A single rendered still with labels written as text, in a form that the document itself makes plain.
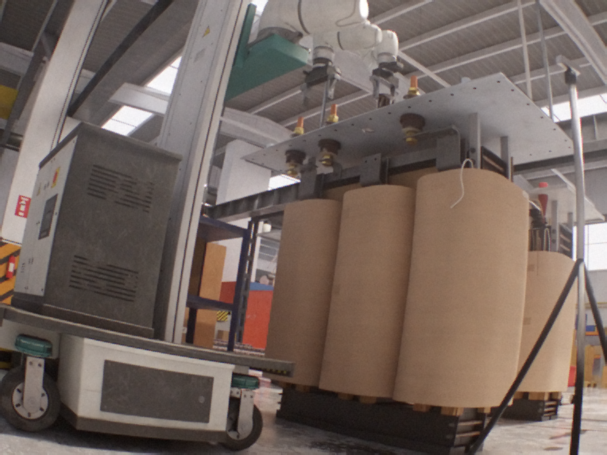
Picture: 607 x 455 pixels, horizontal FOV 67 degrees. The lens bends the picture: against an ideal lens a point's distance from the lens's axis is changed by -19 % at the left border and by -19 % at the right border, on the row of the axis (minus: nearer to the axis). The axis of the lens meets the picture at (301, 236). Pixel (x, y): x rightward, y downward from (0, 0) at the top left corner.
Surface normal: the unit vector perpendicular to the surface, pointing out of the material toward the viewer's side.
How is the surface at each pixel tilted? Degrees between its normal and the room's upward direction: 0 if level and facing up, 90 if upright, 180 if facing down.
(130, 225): 90
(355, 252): 90
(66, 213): 90
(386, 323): 90
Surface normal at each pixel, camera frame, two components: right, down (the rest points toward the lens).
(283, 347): -0.78, -0.23
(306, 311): -0.35, -0.25
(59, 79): 0.61, -0.09
